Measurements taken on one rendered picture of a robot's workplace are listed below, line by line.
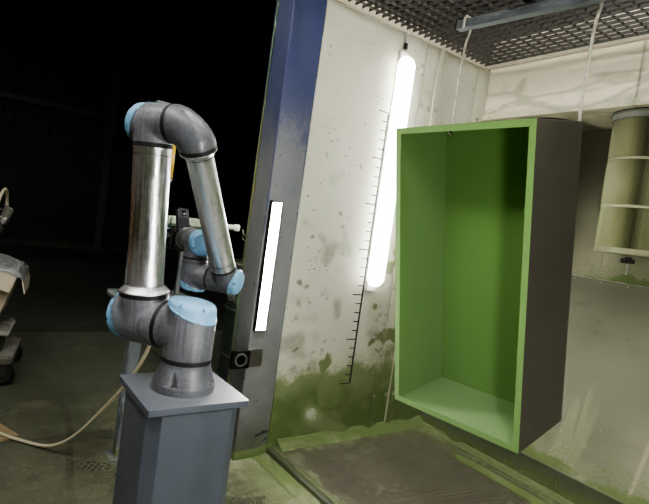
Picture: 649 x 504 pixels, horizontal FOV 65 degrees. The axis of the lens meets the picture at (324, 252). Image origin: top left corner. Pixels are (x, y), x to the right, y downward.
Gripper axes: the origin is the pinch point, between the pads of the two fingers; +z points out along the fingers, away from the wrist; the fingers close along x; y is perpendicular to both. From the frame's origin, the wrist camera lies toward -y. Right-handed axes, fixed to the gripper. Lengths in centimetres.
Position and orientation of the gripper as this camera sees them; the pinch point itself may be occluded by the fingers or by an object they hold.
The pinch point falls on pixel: (169, 228)
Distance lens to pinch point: 219.6
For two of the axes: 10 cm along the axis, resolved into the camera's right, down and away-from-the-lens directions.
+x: 8.1, 0.8, 5.9
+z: -5.8, -1.3, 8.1
